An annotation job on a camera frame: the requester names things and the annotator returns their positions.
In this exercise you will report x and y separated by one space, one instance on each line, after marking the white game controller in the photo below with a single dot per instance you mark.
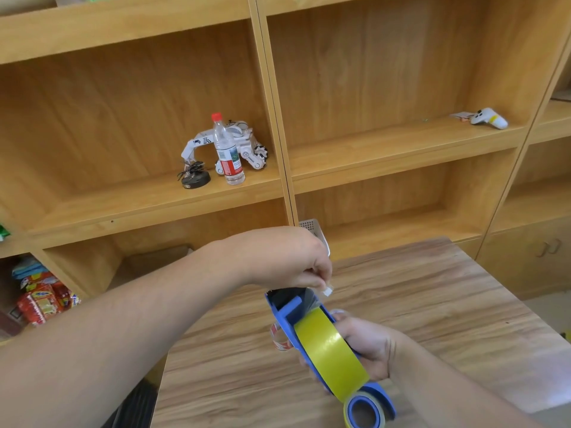
490 118

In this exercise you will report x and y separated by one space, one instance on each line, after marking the person's left fingers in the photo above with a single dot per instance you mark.
322 274

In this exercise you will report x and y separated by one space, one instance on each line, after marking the white tape end piece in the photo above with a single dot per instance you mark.
328 290

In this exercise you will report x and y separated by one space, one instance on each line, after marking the clear tape roll red print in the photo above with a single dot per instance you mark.
280 341

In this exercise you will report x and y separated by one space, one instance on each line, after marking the person's right forearm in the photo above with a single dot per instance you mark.
450 387

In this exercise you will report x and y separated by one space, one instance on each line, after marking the person's left hand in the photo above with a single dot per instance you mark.
272 256

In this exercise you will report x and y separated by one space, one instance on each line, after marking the small paper card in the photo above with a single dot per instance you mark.
461 115

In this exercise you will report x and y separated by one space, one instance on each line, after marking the white toy robot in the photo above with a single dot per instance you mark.
247 144

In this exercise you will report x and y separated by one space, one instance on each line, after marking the clear plastic water bottle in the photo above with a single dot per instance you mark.
228 155

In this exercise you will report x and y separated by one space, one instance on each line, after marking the red snack packets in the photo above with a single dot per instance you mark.
42 300

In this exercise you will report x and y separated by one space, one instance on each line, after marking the person's left forearm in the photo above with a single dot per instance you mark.
116 334

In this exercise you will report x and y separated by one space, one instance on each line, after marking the wooden shelf unit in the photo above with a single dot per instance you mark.
366 84

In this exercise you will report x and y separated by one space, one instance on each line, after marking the person's right hand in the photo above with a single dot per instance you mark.
372 347

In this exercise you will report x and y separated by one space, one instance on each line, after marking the small blue core tape roll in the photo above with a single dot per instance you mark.
377 410

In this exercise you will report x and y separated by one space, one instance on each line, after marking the yellow tape roll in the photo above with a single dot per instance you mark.
330 352

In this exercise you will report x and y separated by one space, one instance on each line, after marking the blue packets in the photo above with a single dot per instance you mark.
27 267

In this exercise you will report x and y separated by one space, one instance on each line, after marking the green packet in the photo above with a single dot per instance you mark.
2 231

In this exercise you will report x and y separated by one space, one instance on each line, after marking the white perforated box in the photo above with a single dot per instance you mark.
314 229

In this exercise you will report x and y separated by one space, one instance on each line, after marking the black round base with spider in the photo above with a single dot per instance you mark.
195 177

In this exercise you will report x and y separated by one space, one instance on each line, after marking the person's right fingers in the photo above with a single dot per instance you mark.
341 317

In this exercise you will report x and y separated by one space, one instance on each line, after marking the blue tape dispenser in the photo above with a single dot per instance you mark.
285 314

